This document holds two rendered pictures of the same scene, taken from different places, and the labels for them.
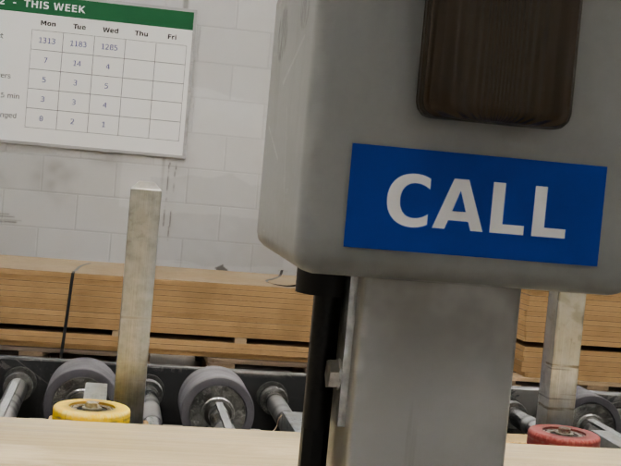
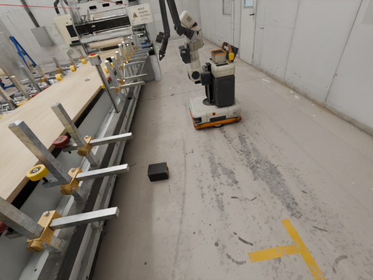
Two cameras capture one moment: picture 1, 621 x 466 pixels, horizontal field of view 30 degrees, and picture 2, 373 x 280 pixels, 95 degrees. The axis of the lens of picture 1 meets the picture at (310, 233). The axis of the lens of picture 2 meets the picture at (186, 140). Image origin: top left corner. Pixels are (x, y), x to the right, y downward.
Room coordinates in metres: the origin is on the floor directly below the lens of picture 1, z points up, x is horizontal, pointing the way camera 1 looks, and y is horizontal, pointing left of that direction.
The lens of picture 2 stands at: (-0.60, 1.46, 1.41)
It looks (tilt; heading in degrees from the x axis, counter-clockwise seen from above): 37 degrees down; 279
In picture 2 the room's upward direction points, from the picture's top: 11 degrees counter-clockwise
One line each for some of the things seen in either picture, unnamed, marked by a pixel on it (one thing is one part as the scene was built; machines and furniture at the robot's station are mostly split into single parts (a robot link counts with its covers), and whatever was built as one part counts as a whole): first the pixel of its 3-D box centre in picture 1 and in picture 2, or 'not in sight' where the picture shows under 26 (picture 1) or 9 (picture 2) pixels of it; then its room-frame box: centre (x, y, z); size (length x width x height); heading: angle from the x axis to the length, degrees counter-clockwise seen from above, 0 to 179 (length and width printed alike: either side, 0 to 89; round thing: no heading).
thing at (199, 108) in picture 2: not in sight; (212, 108); (-0.71, -0.89, 0.16); 0.67 x 0.64 x 0.25; 9
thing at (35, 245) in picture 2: not in sight; (44, 230); (0.06, 1.17, 0.81); 0.14 x 0.06 x 0.05; 99
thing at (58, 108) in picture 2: not in sight; (79, 140); (0.14, 0.70, 0.90); 0.04 x 0.04 x 0.48; 9
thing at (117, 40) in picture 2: not in sight; (116, 41); (1.31, -3.01, 1.05); 1.43 x 0.12 x 0.12; 9
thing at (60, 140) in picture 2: not in sight; (65, 146); (0.27, 0.69, 0.85); 0.08 x 0.08 x 0.11
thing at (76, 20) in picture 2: not in sight; (120, 44); (1.36, -3.29, 0.95); 1.65 x 0.70 x 1.90; 9
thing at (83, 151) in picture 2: not in sight; (86, 146); (0.14, 0.68, 0.84); 0.14 x 0.06 x 0.05; 99
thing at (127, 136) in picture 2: not in sight; (97, 142); (0.08, 0.65, 0.83); 0.43 x 0.03 x 0.04; 9
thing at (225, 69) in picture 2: not in sight; (217, 79); (-0.80, -0.90, 0.59); 0.55 x 0.34 x 0.83; 99
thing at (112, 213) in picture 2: not in sight; (64, 223); (0.00, 1.15, 0.81); 0.43 x 0.03 x 0.04; 9
